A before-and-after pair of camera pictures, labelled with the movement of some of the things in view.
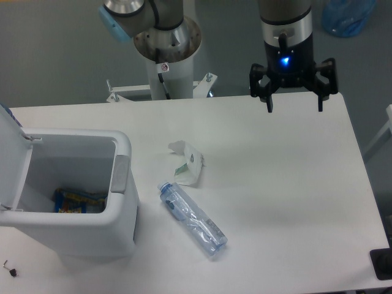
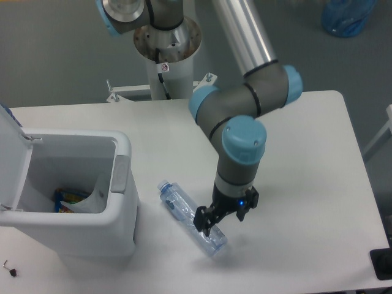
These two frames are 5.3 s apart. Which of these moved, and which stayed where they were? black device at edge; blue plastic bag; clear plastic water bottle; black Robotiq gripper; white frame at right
Moved: black Robotiq gripper
Stayed: blue plastic bag; white frame at right; black device at edge; clear plastic water bottle
